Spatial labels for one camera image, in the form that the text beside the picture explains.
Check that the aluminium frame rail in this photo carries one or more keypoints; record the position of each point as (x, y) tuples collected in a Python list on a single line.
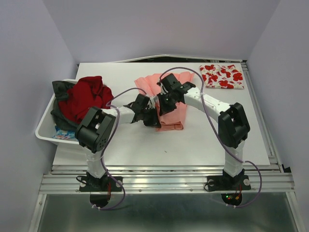
[(164, 179)]

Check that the red poppy print skirt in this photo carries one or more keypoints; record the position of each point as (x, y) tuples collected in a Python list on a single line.
[(222, 76)]

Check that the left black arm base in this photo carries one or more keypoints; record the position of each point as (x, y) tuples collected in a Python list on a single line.
[(105, 184)]

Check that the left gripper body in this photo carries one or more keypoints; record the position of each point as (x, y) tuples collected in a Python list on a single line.
[(148, 116)]

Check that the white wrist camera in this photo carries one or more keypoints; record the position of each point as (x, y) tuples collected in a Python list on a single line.
[(163, 90), (152, 102)]

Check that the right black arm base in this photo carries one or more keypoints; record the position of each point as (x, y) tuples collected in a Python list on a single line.
[(225, 183)]

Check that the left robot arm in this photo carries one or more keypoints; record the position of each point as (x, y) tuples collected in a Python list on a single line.
[(98, 127)]

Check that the light blue garment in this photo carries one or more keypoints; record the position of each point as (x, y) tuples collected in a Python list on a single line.
[(64, 134)]

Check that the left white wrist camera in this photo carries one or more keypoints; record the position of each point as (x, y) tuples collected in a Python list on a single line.
[(152, 102)]

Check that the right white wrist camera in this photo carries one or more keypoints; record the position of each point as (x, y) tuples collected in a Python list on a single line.
[(163, 90)]

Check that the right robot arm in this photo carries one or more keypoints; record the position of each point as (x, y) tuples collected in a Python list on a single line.
[(228, 121)]

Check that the pink skirt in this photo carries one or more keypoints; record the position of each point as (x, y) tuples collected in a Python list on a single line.
[(176, 119)]

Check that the dark red skirt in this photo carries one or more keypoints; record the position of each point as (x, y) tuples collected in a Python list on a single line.
[(87, 92)]

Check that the dark green garment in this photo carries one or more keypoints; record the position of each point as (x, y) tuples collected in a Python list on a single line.
[(63, 122)]

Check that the white plastic bin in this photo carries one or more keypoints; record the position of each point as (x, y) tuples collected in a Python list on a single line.
[(46, 128)]

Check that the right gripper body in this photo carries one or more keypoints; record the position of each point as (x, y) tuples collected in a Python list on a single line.
[(167, 103)]

